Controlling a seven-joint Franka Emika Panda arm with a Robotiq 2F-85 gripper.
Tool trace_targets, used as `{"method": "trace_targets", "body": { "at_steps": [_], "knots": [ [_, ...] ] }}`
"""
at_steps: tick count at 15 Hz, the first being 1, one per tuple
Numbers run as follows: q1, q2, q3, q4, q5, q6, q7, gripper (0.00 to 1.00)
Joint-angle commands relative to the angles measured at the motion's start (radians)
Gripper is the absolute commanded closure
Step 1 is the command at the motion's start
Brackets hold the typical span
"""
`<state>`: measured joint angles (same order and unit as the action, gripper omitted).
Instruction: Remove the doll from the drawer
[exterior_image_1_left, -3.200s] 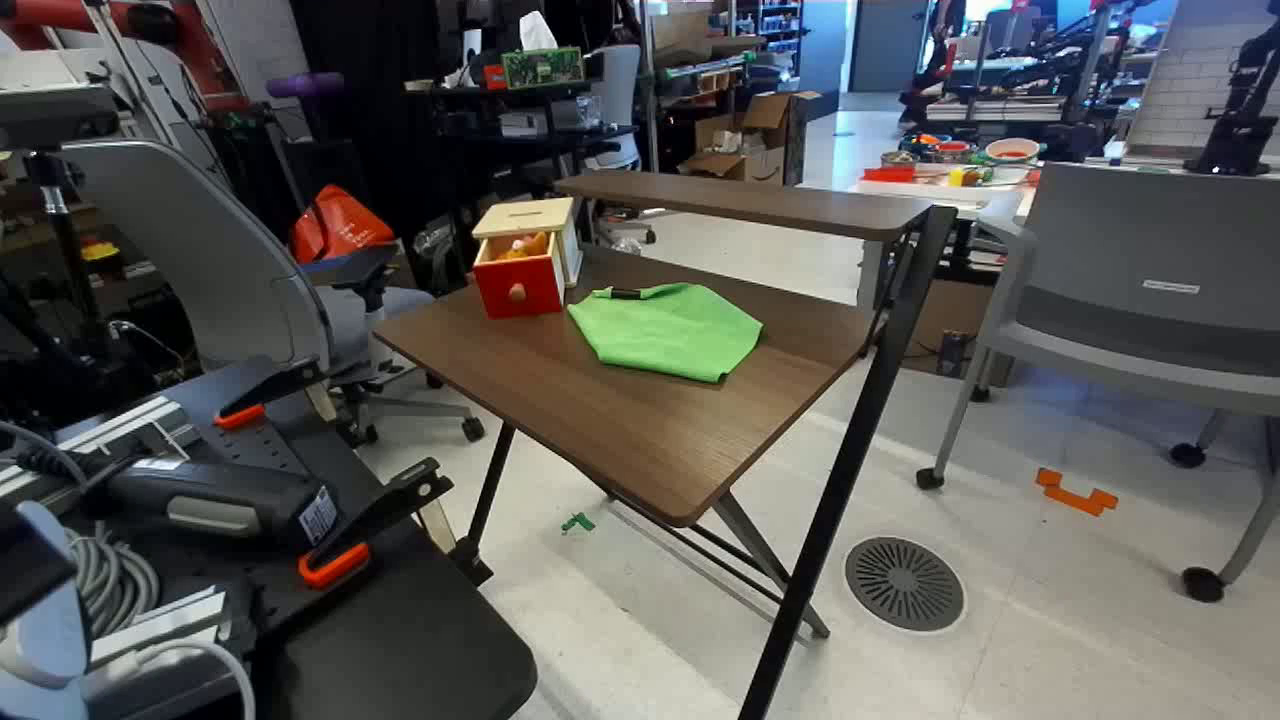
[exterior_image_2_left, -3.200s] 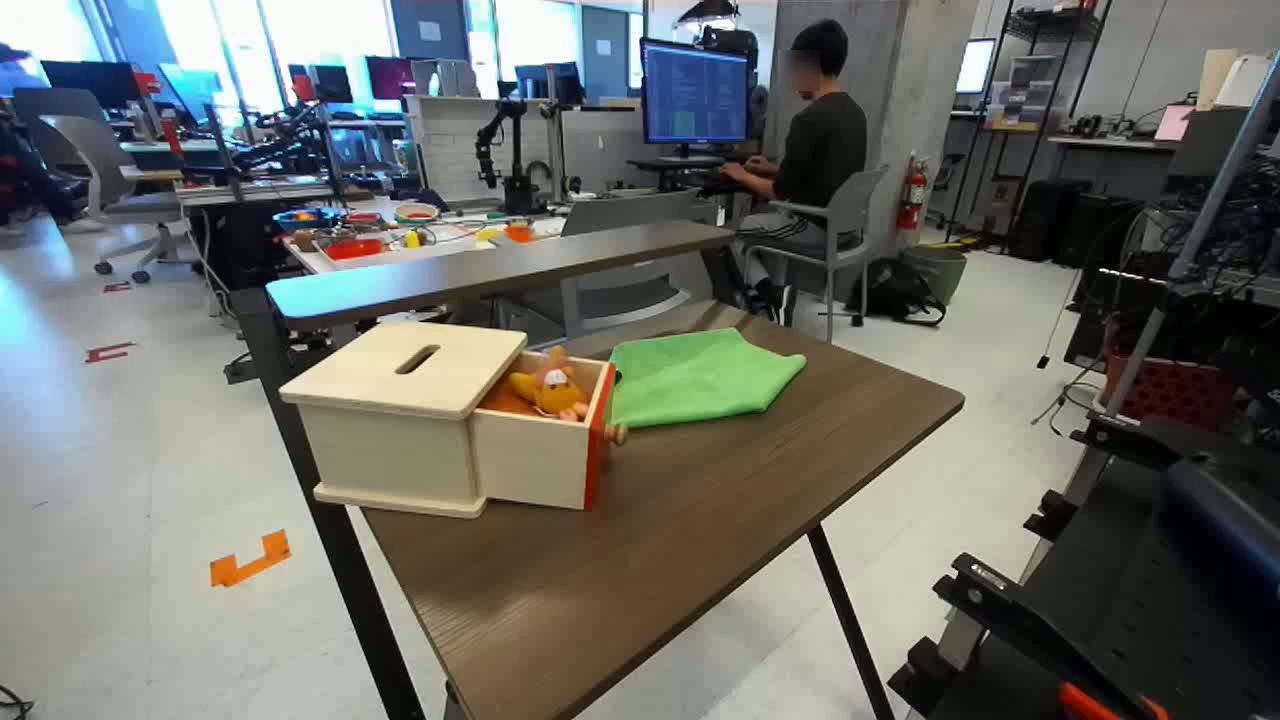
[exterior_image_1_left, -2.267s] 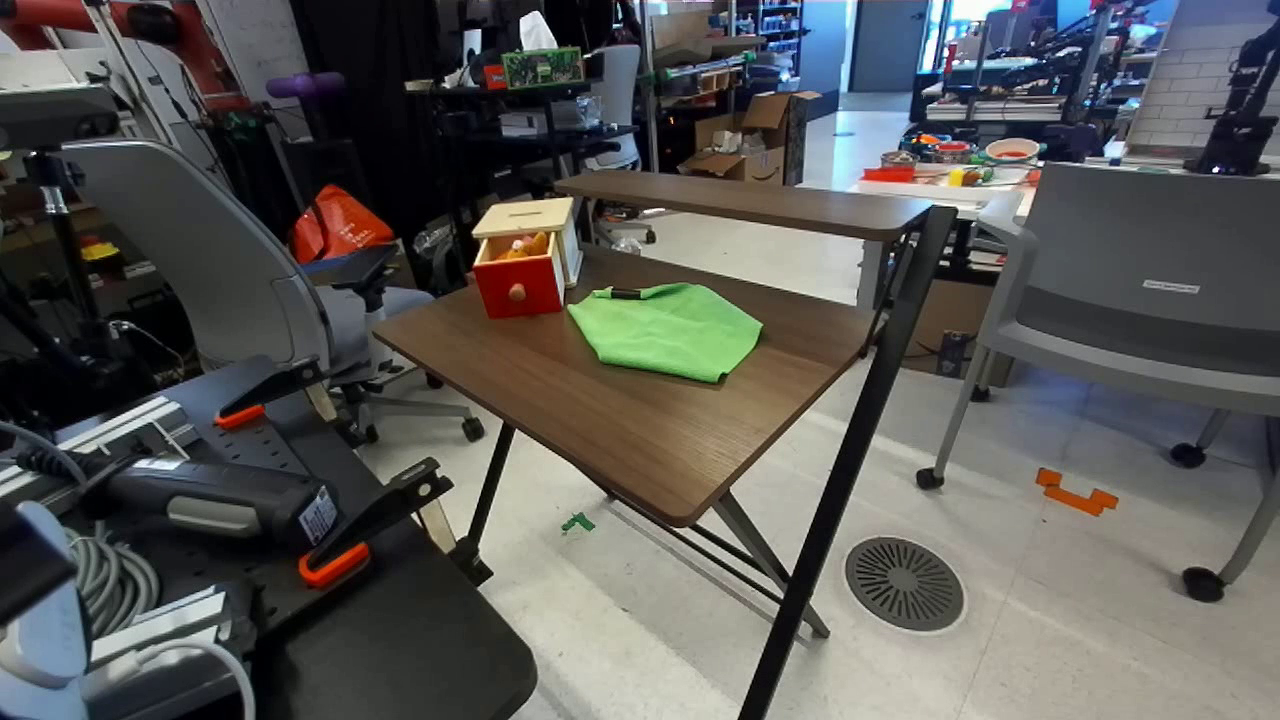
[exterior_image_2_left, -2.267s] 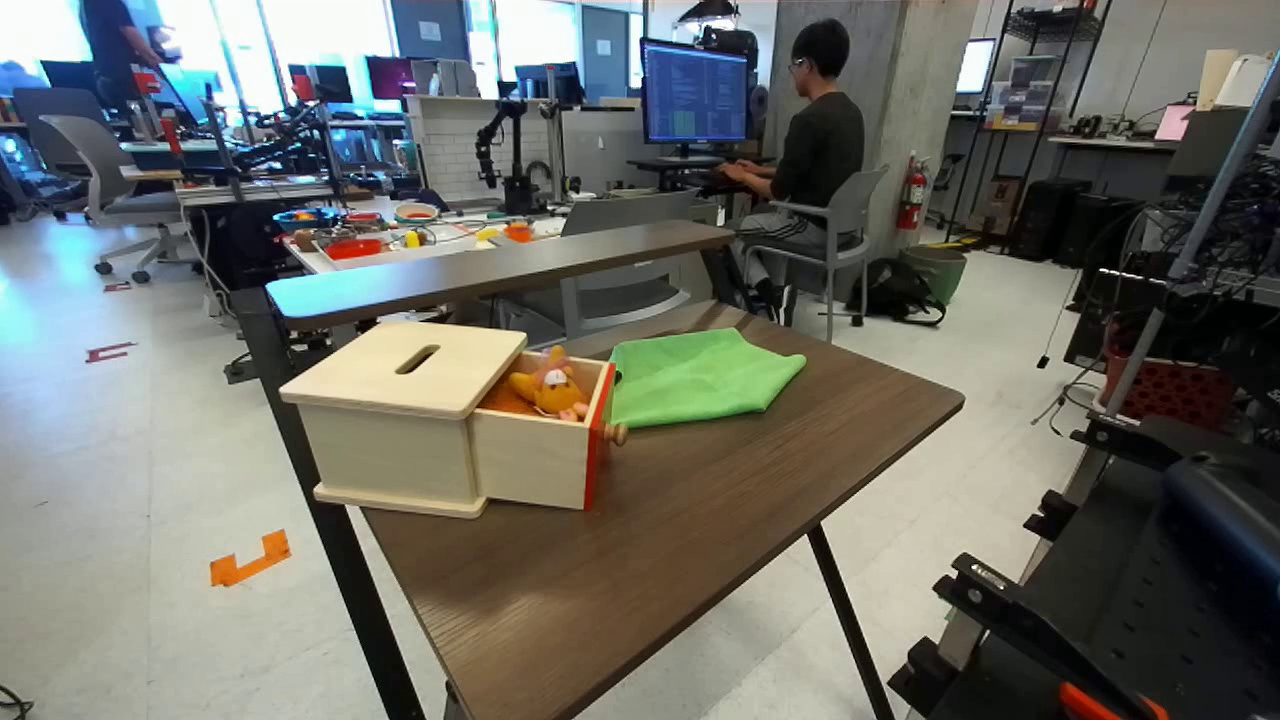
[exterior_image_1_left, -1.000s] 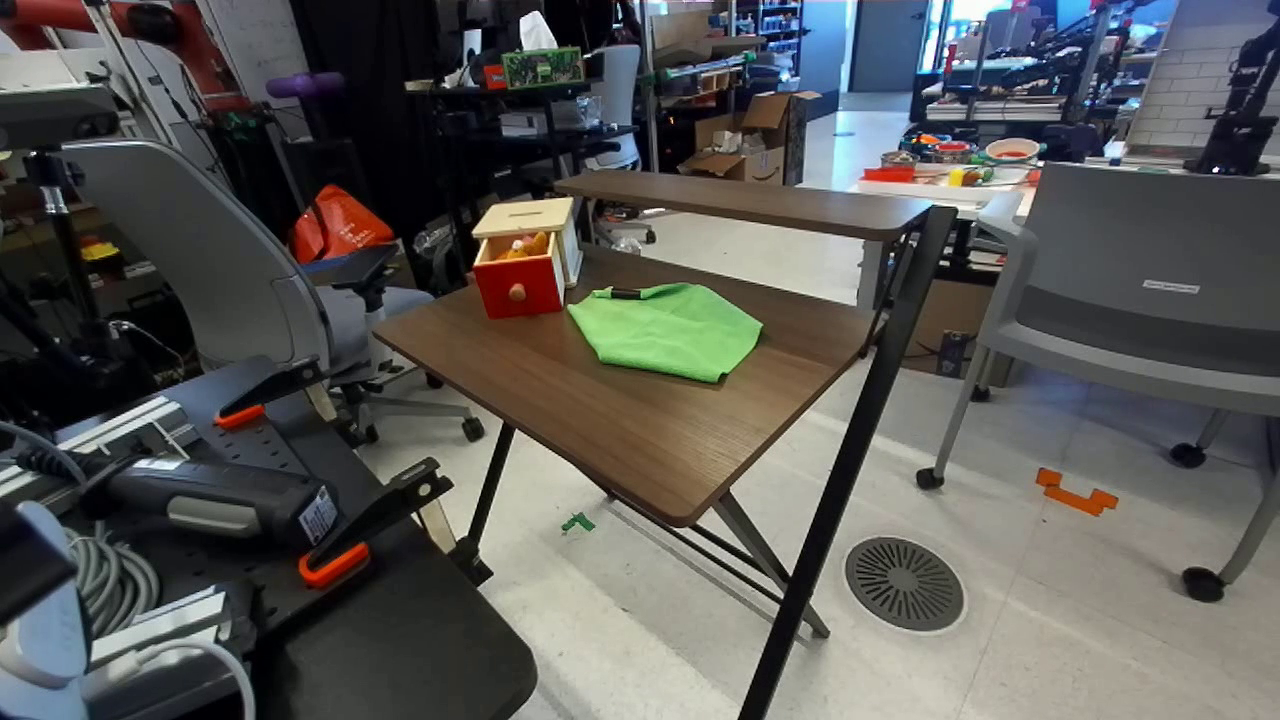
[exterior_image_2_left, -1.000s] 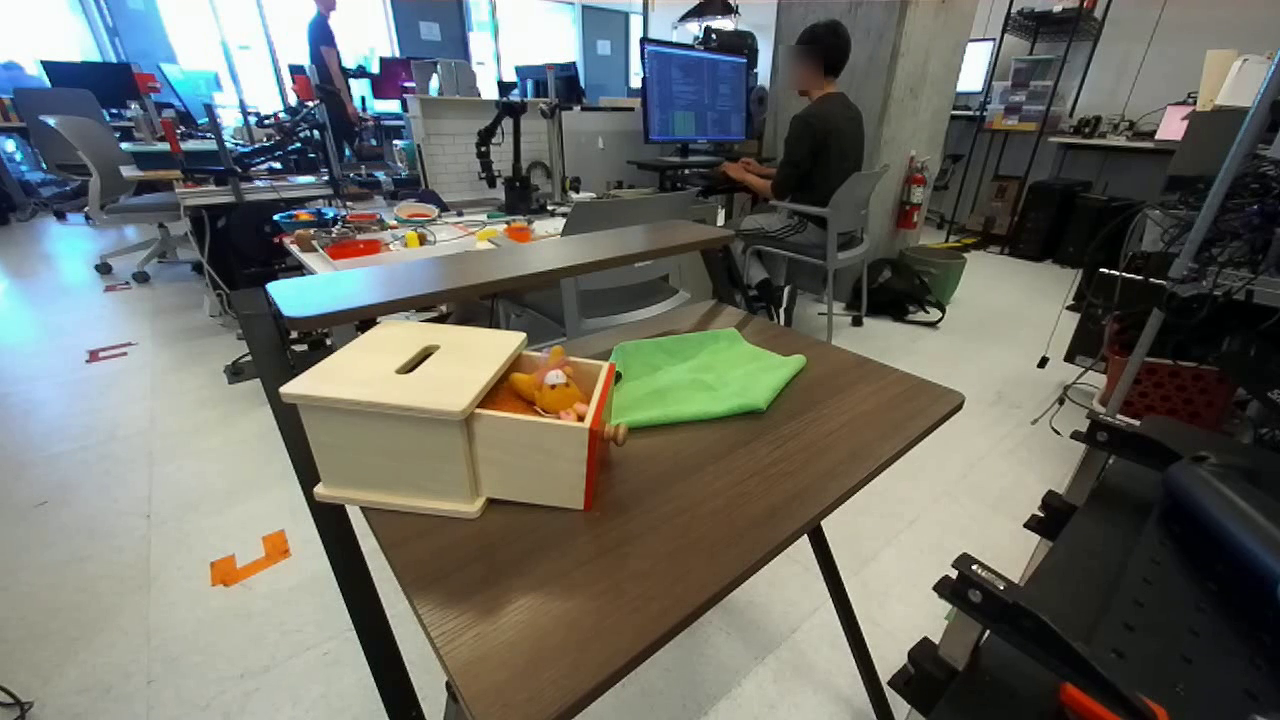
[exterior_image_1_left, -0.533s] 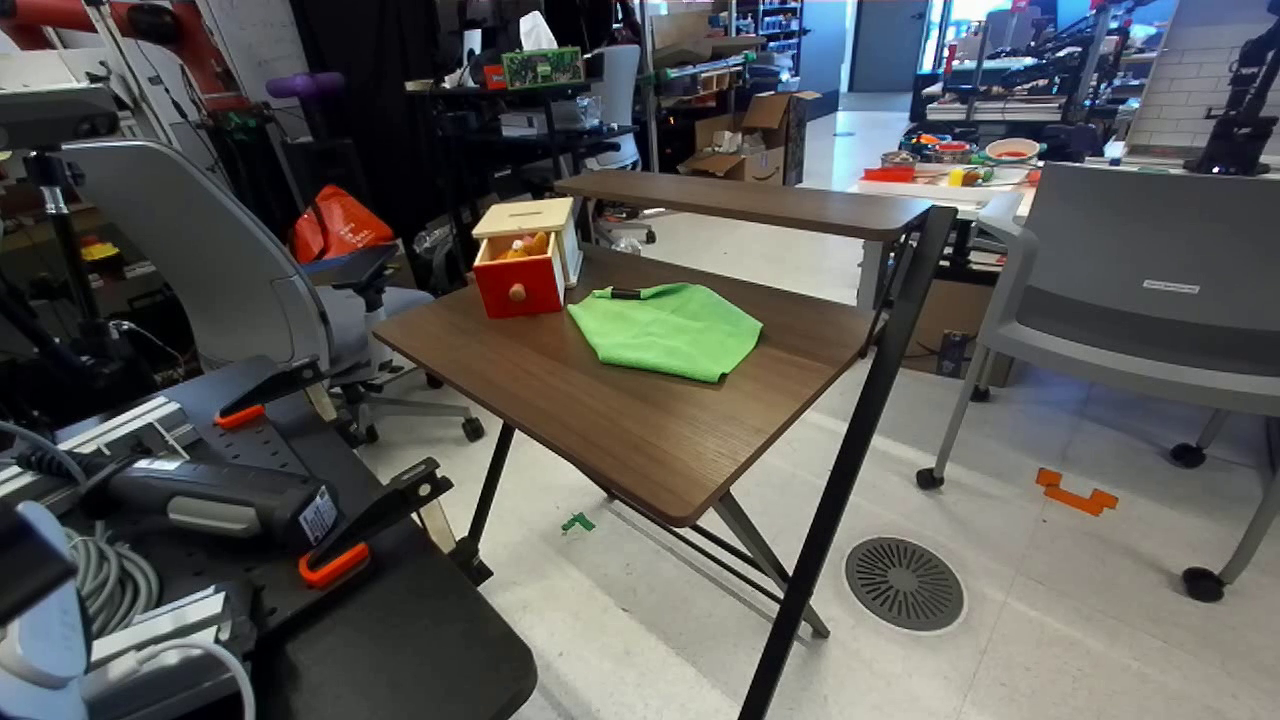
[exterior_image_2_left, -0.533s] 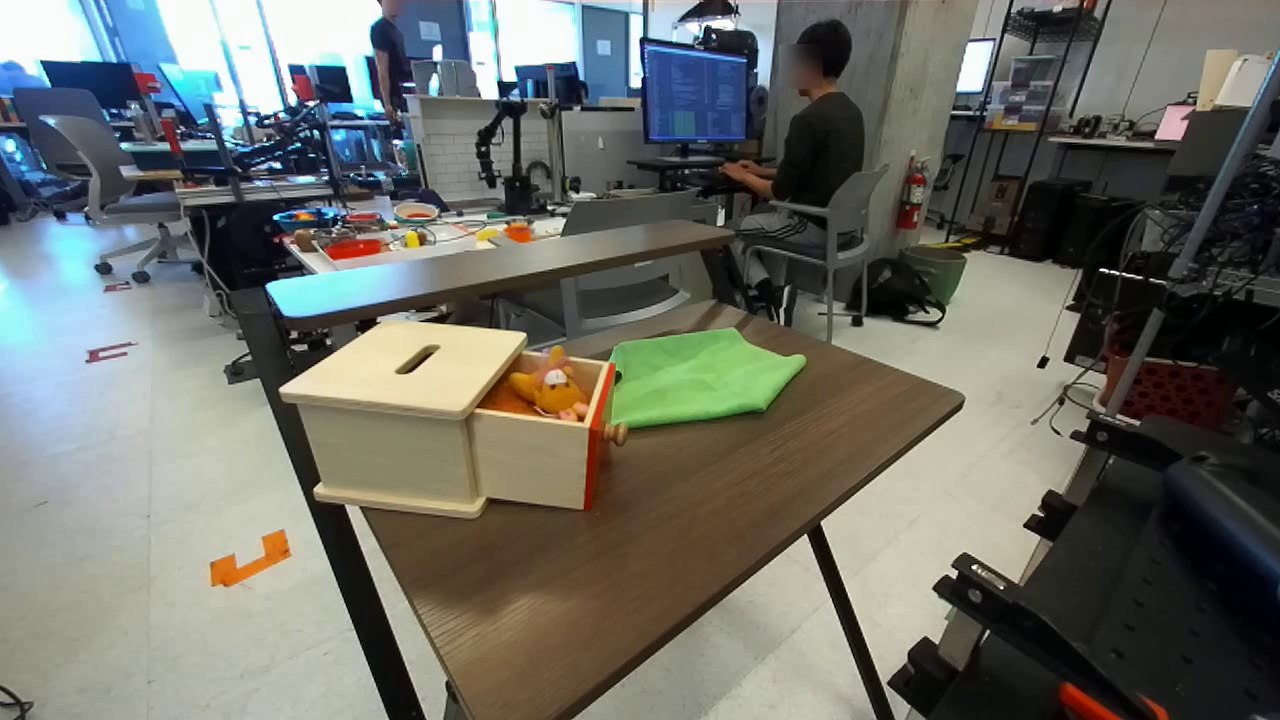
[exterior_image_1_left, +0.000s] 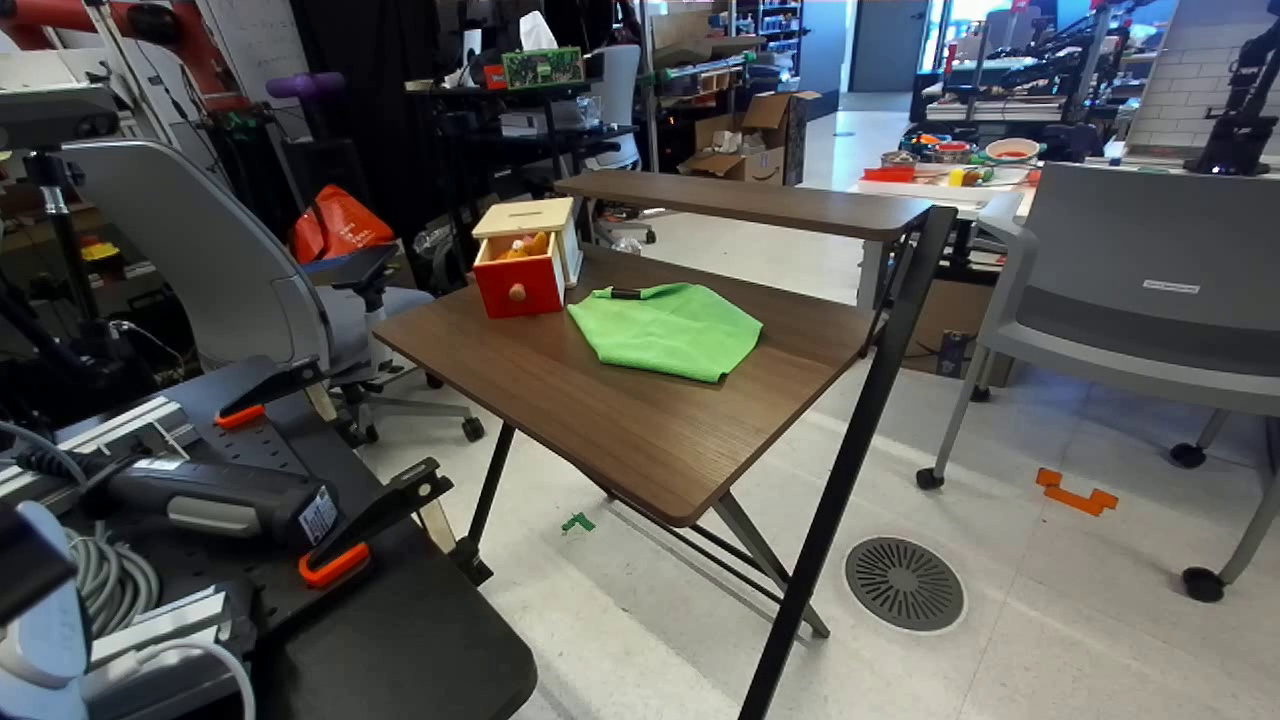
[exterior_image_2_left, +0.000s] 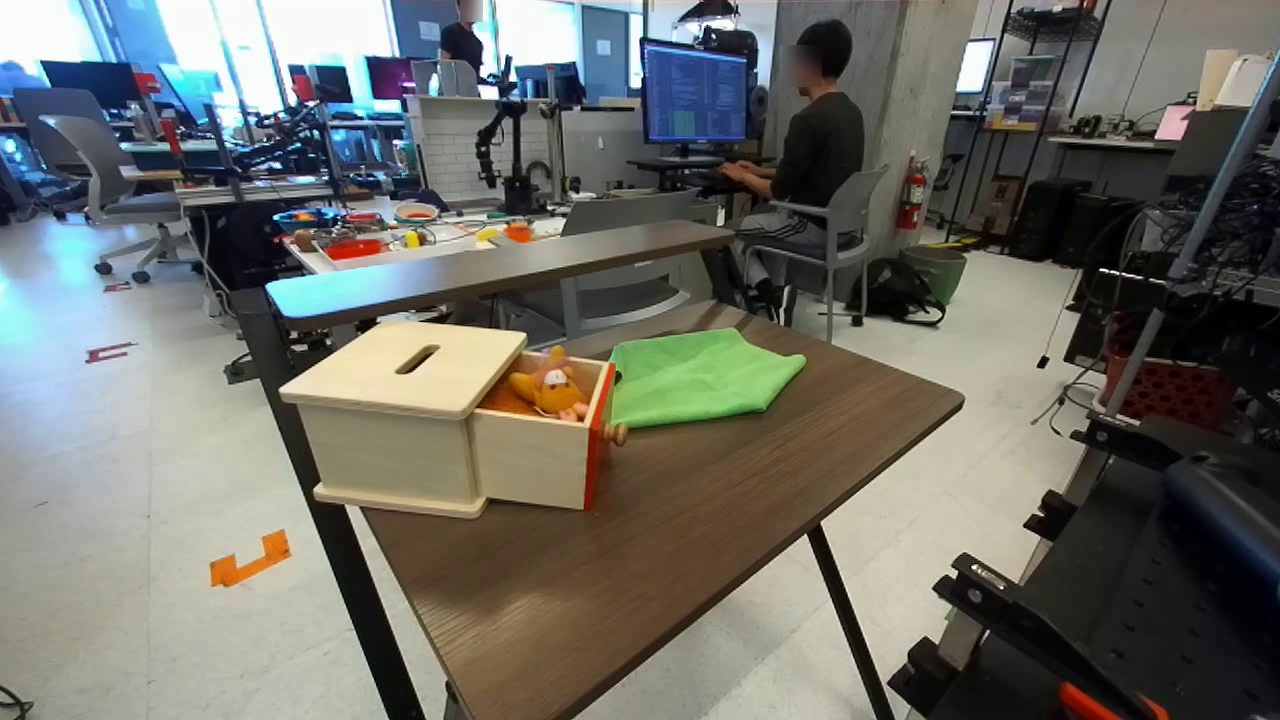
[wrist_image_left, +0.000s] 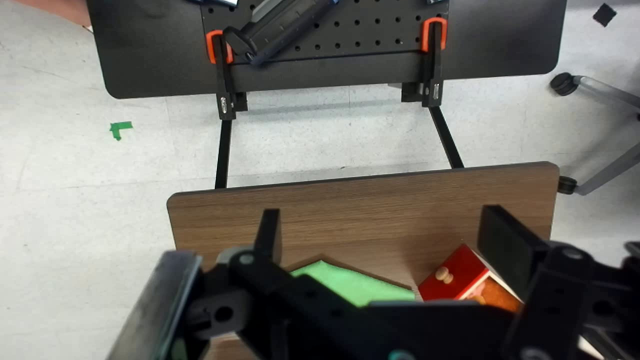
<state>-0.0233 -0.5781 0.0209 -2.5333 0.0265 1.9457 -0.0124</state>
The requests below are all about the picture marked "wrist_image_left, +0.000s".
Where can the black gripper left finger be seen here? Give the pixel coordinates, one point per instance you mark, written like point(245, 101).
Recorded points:
point(268, 240)

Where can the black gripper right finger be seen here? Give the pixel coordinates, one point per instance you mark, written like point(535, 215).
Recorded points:
point(511, 246)

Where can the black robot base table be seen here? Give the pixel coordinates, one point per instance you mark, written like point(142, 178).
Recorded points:
point(153, 50)

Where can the red wooden drawer box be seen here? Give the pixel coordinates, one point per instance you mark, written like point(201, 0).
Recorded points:
point(457, 273)

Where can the green block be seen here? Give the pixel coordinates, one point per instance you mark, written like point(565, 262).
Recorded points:
point(347, 283)

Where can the brown wooden table top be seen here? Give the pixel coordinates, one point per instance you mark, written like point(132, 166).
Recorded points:
point(372, 211)

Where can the office chair base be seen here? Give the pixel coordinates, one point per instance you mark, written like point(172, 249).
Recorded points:
point(610, 166)

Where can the green floor tape mark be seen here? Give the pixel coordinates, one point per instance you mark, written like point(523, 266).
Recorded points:
point(121, 128)

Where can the orange black bar clamp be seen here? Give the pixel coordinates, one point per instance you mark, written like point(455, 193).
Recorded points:
point(432, 32)
point(213, 45)

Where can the black grey handheld device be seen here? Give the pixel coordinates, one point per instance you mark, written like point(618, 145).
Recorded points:
point(281, 31)

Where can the black perforated mounting board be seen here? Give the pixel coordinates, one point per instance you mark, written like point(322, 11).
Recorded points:
point(376, 32)

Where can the black metal table frame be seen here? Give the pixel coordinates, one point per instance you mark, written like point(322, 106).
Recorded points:
point(223, 152)

